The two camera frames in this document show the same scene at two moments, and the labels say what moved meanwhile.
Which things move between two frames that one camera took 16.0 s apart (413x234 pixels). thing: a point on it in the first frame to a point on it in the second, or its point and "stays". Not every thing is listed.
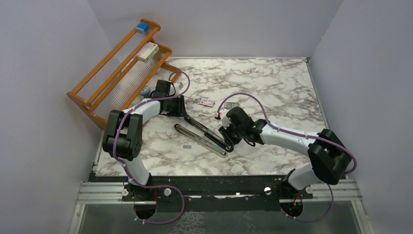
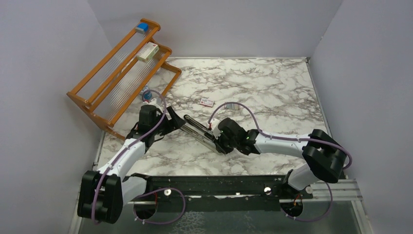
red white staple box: (207, 102) stays
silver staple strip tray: (231, 105) stays
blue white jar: (145, 91) stays
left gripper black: (180, 110) to (176, 122)
